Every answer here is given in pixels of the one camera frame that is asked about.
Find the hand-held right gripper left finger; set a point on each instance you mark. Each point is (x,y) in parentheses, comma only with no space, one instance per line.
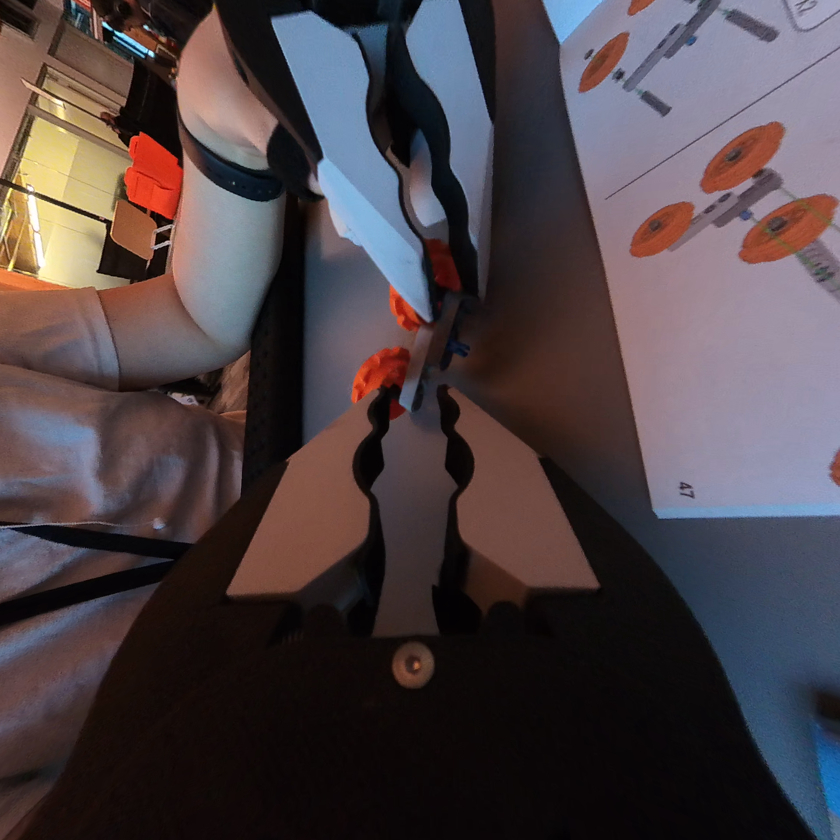
(308,525)

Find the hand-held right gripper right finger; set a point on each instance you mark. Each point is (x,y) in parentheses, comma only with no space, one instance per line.
(518,525)

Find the orange chair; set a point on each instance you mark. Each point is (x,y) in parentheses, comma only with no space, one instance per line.
(154,174)

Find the white instruction booklet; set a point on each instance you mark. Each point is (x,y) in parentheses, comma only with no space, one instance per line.
(722,328)

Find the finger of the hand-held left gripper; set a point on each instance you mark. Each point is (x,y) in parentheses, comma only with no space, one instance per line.
(348,144)
(459,79)

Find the brown chair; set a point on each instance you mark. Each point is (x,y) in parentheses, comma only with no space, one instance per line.
(134,229)

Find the person's light shirt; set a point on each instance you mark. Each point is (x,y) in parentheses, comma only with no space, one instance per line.
(98,446)

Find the person's left forearm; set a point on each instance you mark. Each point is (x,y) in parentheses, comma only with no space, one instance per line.
(210,275)

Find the person's left hand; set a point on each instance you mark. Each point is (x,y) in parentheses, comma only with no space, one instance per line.
(216,105)

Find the black wristband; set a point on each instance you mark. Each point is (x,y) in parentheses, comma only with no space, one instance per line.
(229,180)

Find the orange wheel pair assembly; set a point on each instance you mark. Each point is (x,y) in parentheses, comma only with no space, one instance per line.
(377,377)

